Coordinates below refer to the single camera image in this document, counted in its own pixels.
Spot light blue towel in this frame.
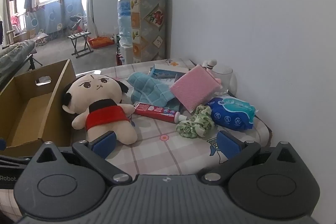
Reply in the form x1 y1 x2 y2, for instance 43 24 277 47
126 72 181 112

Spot red fire extinguisher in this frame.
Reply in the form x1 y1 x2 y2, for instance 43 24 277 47
115 47 123 66

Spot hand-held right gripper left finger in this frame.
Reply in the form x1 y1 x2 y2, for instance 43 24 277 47
33 131 132 185

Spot blue circle-print hanging sheet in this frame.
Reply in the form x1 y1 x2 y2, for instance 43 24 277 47
25 0 88 40

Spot orange bag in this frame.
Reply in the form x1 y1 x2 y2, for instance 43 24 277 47
88 35 115 49

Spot exercise bike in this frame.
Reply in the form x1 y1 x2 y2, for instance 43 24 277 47
70 15 89 35

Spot blue and white box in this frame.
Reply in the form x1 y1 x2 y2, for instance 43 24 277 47
148 63 189 80

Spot red toothpaste tube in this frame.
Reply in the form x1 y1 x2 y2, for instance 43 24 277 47
133 102 187 124

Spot plush doll with red top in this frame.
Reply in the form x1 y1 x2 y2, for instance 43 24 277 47
62 73 138 146

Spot brown cardboard box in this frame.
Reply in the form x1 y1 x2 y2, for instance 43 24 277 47
0 59 78 159

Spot checked tablecloth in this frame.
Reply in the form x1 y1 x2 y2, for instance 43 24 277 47
0 57 272 222

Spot blue water bottle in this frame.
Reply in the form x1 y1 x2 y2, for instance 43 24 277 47
116 0 133 46

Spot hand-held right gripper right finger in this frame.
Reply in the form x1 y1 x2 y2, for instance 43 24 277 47
201 131 300 185

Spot blue wet wipes pack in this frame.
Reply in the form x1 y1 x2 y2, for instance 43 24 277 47
206 97 256 130

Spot rolled flower-print mat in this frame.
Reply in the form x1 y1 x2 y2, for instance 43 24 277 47
130 0 172 65

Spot clear glass beaker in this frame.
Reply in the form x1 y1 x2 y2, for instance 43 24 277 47
210 65 238 96

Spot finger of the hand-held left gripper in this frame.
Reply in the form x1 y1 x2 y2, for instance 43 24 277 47
0 154 33 165

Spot black folding stool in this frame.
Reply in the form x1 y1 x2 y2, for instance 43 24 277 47
68 31 94 59

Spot white plastic bag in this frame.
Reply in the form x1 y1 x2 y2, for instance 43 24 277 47
35 30 49 46

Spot white water dispenser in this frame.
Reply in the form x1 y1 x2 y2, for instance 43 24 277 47
119 43 135 65

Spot pink sponge block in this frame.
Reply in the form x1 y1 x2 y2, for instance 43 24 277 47
169 64 221 113

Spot grey bedding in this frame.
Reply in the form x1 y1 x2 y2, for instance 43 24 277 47
0 40 37 86

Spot small brown carton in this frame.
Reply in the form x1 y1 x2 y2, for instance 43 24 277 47
13 28 36 43

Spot green white scrunchie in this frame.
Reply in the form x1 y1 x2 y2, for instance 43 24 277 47
176 105 216 139

